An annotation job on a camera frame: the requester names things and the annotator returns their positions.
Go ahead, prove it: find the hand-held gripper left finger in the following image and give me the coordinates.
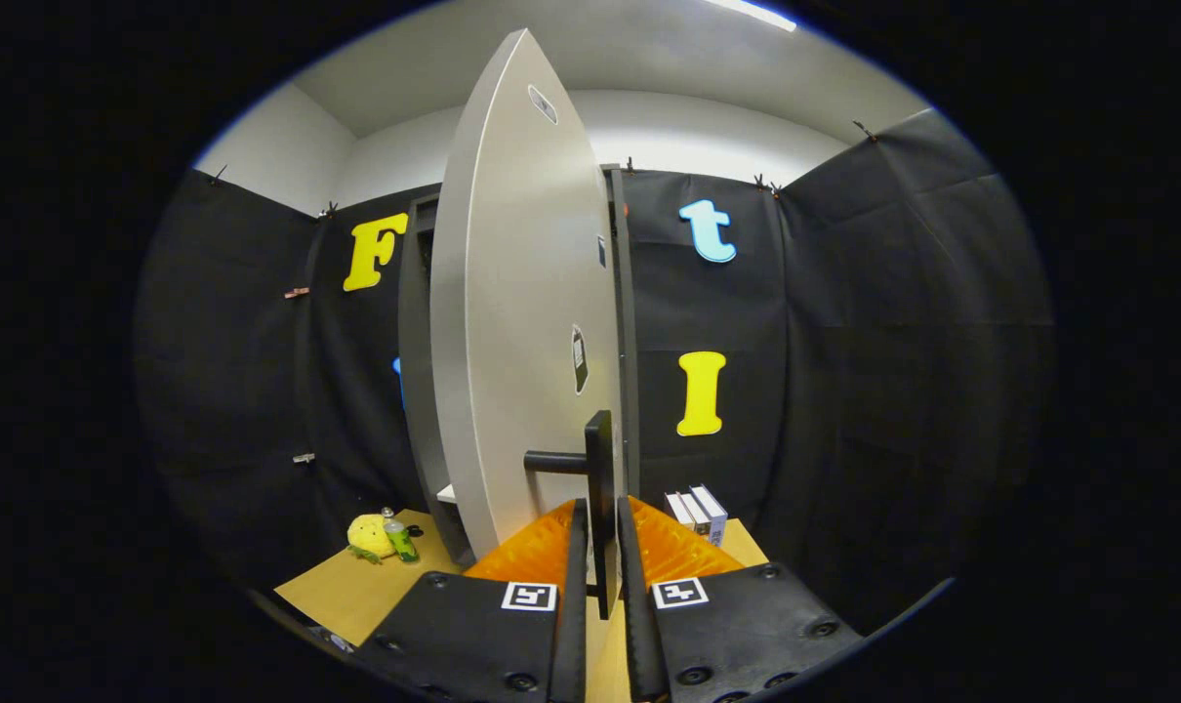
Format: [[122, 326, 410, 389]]
[[356, 498, 590, 703]]

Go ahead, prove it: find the beige shoe cabinet door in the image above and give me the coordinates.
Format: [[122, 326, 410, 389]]
[[429, 28, 624, 622]]

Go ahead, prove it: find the yellow plush toy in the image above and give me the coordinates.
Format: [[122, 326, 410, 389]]
[[346, 514, 396, 565]]

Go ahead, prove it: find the long ceiling light strip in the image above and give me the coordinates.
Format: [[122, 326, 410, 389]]
[[703, 0, 797, 33]]

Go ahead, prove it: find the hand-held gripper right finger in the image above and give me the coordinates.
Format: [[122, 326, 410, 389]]
[[617, 495, 863, 703]]

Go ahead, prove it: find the grey shoe cabinet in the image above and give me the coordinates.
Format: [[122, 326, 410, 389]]
[[398, 163, 642, 570]]

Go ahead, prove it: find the black backdrop cloth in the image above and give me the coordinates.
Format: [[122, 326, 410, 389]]
[[137, 107, 1055, 636]]

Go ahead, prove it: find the green bottle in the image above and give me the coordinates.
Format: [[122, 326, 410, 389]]
[[381, 507, 422, 564]]

